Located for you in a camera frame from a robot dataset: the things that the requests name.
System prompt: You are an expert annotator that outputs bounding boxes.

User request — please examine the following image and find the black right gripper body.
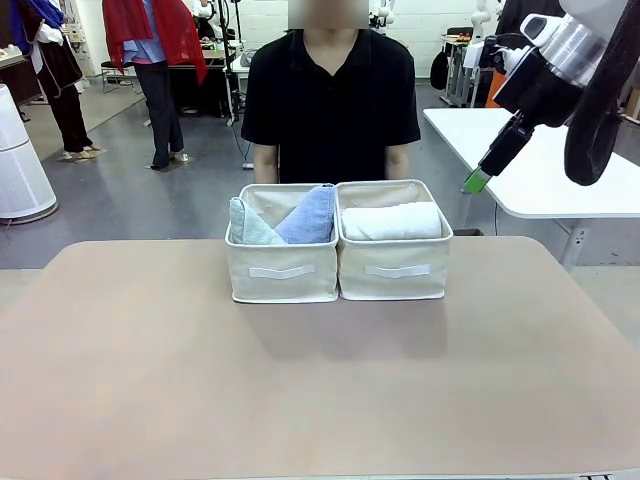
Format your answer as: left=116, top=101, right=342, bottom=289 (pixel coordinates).
left=492, top=47, right=591, bottom=130

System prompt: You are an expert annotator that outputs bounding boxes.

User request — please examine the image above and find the white towel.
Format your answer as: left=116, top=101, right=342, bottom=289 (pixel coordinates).
left=341, top=201, right=444, bottom=241

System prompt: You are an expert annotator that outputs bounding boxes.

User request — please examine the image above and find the periwinkle blue towel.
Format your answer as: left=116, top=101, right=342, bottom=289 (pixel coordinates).
left=273, top=184, right=335, bottom=245

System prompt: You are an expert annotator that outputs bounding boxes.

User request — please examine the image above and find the black folding chair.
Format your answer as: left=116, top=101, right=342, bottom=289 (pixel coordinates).
left=99, top=59, right=144, bottom=95

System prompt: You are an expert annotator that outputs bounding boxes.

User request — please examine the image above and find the white background table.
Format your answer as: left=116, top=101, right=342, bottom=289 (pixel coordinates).
left=422, top=107, right=640, bottom=274

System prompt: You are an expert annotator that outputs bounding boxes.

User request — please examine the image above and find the gray background workbench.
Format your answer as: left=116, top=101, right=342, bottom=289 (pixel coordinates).
left=439, top=32, right=496, bottom=109

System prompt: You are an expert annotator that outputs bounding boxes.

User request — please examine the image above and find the black hanging bag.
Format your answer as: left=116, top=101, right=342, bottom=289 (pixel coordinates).
left=430, top=49, right=451, bottom=91

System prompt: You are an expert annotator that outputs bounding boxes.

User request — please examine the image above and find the beige fabric storage bin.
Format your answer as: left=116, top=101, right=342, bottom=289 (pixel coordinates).
left=335, top=178, right=455, bottom=301
left=224, top=182, right=341, bottom=304

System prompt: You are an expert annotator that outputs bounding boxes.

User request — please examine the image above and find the seated person in black shirt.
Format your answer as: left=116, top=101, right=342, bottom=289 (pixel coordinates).
left=240, top=0, right=422, bottom=185

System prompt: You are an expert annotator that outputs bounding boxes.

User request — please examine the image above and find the light teal folded towel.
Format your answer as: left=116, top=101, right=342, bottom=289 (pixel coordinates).
left=228, top=197, right=287, bottom=245

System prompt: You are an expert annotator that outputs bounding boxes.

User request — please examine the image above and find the person with red shawl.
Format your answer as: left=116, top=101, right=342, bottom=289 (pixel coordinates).
left=102, top=0, right=209, bottom=171

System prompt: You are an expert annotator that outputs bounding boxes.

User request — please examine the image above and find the person in black vest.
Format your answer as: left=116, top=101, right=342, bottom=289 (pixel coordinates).
left=9, top=0, right=106, bottom=162

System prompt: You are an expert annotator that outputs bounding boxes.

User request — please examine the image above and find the white cylindrical air purifier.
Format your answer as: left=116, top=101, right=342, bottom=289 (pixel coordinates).
left=0, top=82, right=59, bottom=220

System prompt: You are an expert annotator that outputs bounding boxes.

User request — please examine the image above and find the brown wooden counter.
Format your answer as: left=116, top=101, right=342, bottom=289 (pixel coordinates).
left=0, top=47, right=44, bottom=104

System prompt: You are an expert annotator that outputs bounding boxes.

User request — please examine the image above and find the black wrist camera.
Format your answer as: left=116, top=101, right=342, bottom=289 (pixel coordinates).
left=479, top=32, right=524, bottom=76

